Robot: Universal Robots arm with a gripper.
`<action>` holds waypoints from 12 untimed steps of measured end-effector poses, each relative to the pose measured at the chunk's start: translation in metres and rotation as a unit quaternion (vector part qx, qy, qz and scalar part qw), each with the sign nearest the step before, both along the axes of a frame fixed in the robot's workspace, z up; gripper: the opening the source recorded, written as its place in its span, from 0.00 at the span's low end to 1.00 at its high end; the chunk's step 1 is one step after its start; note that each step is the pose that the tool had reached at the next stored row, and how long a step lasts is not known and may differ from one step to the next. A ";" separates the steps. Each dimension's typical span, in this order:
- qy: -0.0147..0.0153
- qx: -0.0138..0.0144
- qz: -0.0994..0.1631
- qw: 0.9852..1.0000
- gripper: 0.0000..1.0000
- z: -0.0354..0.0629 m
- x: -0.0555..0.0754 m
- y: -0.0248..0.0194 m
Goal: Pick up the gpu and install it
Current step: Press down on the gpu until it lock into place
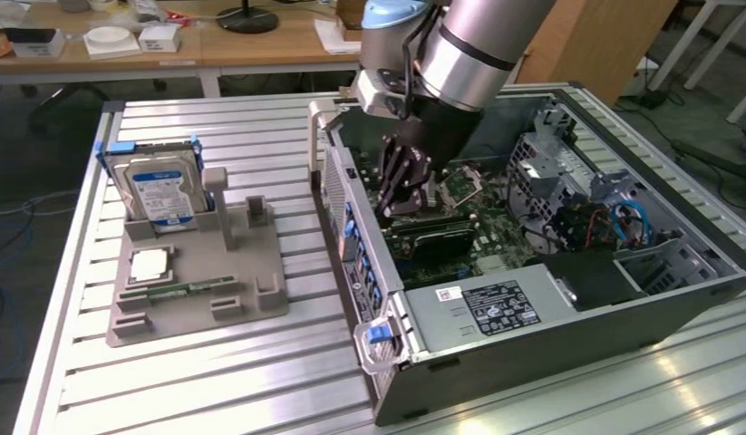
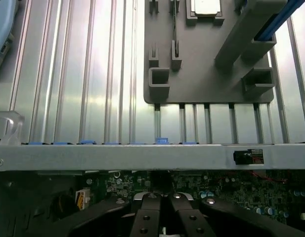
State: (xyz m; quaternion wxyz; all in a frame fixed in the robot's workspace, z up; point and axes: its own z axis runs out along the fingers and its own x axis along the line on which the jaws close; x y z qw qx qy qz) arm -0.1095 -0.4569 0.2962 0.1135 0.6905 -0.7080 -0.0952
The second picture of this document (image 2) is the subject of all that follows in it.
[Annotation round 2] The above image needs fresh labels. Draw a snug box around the hard disk with blue label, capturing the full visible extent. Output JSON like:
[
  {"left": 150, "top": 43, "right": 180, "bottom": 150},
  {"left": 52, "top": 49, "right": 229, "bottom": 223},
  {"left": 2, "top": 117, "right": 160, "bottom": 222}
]
[{"left": 253, "top": 0, "right": 303, "bottom": 41}]

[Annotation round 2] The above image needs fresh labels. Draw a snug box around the green motherboard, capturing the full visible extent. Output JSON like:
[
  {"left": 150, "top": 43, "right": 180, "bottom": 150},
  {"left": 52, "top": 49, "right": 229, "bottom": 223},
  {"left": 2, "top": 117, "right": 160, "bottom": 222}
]
[{"left": 78, "top": 169, "right": 305, "bottom": 229}]

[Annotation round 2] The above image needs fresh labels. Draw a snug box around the black open PC case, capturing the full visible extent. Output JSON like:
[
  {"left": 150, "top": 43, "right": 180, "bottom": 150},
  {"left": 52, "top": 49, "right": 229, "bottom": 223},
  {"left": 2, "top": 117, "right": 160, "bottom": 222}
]
[{"left": 0, "top": 142, "right": 305, "bottom": 237}]

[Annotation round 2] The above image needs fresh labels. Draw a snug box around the black sleeved power cable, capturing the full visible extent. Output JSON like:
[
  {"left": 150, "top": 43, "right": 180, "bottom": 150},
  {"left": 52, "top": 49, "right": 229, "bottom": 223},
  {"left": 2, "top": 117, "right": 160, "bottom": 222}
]
[{"left": 50, "top": 194, "right": 79, "bottom": 220}]

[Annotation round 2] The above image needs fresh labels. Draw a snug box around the thin red wire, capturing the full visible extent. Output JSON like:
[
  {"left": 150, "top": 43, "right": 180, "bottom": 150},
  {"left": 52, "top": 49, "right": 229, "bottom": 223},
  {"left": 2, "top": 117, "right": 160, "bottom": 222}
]
[{"left": 250, "top": 170, "right": 288, "bottom": 184}]

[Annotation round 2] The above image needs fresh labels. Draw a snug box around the silver CPU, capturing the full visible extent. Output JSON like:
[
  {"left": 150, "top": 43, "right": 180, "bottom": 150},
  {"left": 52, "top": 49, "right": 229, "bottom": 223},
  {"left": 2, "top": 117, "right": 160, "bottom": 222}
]
[{"left": 191, "top": 0, "right": 223, "bottom": 17}]

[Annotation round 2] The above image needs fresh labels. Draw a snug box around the gray parts rack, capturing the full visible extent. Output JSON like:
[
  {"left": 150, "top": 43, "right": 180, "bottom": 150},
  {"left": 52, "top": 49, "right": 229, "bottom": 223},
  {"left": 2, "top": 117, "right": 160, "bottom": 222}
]
[{"left": 143, "top": 0, "right": 288, "bottom": 104}]

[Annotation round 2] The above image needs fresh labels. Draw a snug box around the white power connector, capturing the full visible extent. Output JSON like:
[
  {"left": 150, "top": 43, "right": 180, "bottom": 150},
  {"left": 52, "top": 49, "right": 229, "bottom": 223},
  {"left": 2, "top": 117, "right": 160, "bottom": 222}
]
[{"left": 75, "top": 189, "right": 91, "bottom": 210}]

